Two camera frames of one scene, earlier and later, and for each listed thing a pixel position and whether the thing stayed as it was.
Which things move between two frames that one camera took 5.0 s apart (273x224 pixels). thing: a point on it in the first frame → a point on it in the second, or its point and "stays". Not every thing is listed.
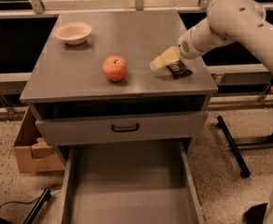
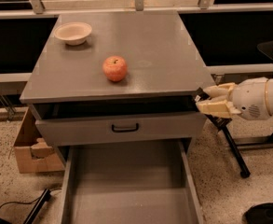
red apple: x=115 y=68 stays
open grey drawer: x=130 y=184 stays
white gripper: x=188 y=48 → x=250 y=99
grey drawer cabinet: x=92 y=82 stays
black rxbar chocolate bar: x=179 y=70 → x=200 y=94
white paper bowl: x=74 y=33 stays
